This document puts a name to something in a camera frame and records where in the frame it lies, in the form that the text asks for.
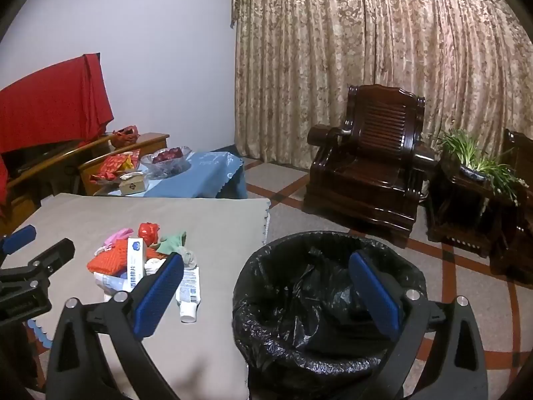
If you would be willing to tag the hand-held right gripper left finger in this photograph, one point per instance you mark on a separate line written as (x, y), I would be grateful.
(158, 296)

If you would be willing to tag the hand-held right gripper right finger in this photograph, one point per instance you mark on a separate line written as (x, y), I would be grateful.
(374, 296)

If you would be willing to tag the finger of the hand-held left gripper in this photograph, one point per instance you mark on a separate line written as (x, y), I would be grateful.
(18, 239)
(56, 254)

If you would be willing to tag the white squeeze tube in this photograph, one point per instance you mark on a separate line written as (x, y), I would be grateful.
(188, 291)

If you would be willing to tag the white and blue carton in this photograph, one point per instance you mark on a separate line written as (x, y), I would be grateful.
(135, 258)

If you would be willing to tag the white and blue packet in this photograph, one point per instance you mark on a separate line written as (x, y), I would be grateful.
(108, 281)

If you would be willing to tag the green rubber glove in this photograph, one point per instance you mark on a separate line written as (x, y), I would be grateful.
(170, 243)

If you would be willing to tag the orange foam net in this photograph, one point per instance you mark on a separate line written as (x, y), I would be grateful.
(112, 258)

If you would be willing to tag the pink face mask pack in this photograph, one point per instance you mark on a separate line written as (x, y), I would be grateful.
(118, 235)

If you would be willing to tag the red wrapper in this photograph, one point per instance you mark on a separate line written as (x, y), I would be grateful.
(148, 231)

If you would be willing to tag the black-lined trash bin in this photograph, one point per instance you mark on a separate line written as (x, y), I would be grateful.
(291, 300)

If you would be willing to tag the blue scalloped mat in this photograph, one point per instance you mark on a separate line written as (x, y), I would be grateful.
(39, 333)

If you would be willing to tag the grey table cloth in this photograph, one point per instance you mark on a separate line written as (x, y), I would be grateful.
(125, 216)

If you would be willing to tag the black television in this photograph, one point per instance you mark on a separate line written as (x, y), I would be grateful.
(37, 158)

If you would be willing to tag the beige tissue box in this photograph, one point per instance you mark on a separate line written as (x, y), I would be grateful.
(132, 185)

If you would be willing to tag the pile of red packets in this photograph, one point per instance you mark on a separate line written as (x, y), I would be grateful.
(112, 166)

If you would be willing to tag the dark wooden side table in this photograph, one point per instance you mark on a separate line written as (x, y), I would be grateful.
(454, 208)

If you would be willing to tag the glass fruit bowl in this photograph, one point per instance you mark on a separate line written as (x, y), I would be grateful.
(166, 168)

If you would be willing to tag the blue tablecloth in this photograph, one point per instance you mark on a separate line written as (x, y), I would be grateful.
(200, 175)

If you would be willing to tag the dark wooden armchair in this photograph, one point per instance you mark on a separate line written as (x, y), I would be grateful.
(374, 166)

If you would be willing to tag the red bag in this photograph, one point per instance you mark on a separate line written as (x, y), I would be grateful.
(125, 136)

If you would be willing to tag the red cloth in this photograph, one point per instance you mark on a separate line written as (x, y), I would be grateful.
(50, 104)

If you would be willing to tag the pile of red fruits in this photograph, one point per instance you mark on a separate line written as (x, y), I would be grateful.
(166, 154)

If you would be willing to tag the light wooden cabinet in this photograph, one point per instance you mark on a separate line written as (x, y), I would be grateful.
(154, 139)

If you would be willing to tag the green potted plant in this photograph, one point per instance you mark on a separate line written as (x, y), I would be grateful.
(470, 162)

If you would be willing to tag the beige patterned curtain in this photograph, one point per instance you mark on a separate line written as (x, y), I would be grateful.
(333, 50)

